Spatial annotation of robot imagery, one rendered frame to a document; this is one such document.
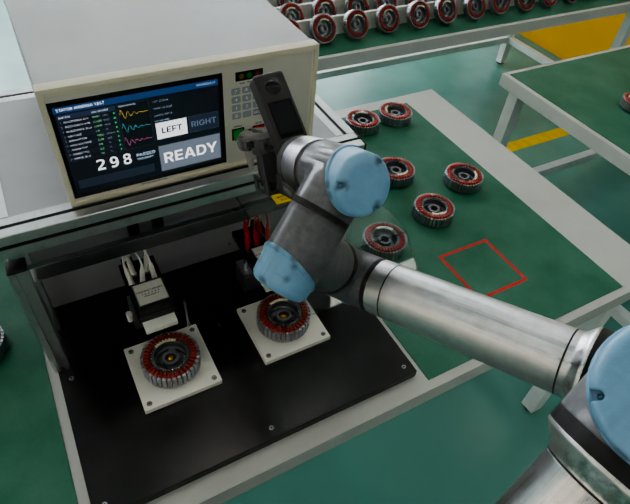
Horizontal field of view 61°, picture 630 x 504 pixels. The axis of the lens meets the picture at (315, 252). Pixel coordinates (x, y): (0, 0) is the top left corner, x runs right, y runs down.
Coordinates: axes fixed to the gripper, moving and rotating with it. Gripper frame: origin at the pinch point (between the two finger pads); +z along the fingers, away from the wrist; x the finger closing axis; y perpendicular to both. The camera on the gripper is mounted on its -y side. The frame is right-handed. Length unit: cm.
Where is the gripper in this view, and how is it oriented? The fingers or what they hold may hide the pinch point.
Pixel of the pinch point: (248, 131)
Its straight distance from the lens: 90.5
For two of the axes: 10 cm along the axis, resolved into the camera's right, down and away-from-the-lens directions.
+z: -4.6, -3.0, 8.4
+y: 1.3, 9.1, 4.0
